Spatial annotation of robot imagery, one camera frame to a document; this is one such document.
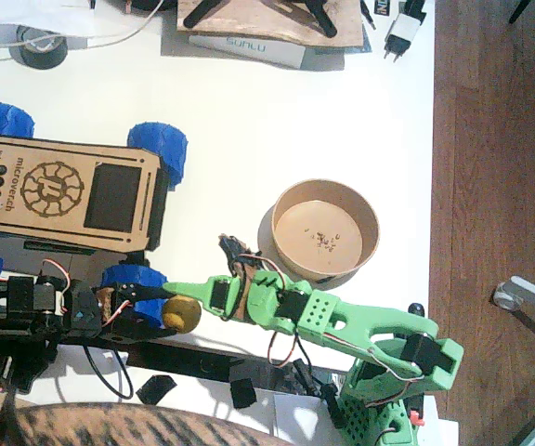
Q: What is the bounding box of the white black power adapter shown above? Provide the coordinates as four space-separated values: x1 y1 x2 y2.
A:
382 12 423 64

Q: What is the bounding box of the black plug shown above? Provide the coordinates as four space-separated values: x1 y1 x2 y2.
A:
404 0 429 20

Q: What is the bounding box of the wooden rover body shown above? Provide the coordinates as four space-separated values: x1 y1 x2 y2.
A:
0 133 171 255

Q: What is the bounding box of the thin black cable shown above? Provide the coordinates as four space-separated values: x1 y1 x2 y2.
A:
84 346 135 400

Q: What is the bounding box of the black table clamp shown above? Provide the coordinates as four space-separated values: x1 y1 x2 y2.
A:
293 357 347 431

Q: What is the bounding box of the black tape roll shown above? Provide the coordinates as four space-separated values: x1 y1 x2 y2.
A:
9 26 69 71

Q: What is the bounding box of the white cable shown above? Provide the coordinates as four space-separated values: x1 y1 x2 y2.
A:
0 0 169 66

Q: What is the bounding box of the black chair leg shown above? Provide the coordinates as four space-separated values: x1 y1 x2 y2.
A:
507 0 533 25

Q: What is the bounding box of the brown paper bowl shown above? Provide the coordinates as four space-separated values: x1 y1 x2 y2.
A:
270 178 382 282

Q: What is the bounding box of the black tripod stand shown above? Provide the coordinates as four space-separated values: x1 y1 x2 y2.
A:
182 0 339 39

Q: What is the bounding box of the striped brown fabric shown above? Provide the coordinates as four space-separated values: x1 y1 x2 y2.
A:
0 401 292 446

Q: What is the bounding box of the brown wooden board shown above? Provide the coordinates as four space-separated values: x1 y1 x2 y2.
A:
176 0 365 49

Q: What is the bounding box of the yellow lemon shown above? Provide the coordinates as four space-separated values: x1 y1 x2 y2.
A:
162 295 202 334

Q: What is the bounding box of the white SUNLU box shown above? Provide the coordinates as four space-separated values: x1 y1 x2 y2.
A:
188 32 308 71

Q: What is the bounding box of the crumpled dark tape piece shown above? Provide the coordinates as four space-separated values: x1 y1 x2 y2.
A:
228 377 257 410

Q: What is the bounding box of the black metal rail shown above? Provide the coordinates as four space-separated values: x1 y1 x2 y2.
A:
53 329 357 400

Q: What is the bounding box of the black tape piece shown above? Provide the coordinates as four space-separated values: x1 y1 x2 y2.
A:
136 374 178 406

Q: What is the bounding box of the black pen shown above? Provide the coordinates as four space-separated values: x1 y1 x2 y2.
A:
359 0 376 32

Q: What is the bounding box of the black tangled wire bundle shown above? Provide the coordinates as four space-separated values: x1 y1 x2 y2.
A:
217 233 268 280

